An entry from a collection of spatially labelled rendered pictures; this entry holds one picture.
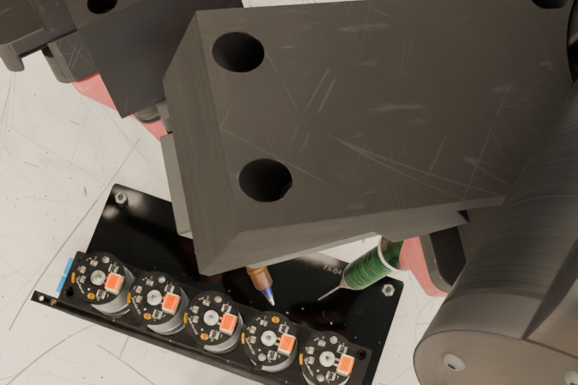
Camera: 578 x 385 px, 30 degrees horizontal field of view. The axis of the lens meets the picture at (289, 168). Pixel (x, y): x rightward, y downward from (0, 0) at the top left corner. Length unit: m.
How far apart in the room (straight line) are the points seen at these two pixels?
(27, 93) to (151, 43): 0.32
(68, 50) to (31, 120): 0.23
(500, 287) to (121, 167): 0.44
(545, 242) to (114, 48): 0.16
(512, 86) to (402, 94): 0.02
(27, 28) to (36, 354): 0.24
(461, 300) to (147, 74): 0.16
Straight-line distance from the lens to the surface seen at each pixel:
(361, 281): 0.40
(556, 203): 0.16
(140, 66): 0.29
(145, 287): 0.51
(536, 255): 0.15
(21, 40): 0.37
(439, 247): 0.28
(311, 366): 0.50
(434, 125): 0.21
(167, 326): 0.52
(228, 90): 0.20
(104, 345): 0.57
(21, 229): 0.59
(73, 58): 0.38
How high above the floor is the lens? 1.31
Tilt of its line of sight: 75 degrees down
